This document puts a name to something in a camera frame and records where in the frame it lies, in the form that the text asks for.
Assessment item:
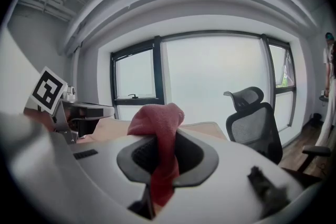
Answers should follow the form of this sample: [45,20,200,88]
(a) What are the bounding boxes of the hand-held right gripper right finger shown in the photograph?
[154,129,308,221]

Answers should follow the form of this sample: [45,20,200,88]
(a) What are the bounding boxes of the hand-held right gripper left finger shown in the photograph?
[69,134,159,222]

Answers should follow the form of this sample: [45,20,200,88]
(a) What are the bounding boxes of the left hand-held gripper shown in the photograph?
[28,66,116,144]

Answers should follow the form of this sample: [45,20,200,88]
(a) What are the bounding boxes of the red book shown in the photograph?
[91,118,132,143]

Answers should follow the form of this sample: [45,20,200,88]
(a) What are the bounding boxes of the pink cloth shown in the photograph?
[127,102,185,207]

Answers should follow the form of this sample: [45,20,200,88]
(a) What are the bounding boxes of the person's left forearm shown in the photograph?
[23,106,56,134]

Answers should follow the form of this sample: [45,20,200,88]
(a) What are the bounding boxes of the black mesh office chair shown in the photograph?
[223,86,331,187]

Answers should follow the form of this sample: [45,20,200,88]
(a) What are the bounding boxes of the black framed window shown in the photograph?
[110,30,298,135]

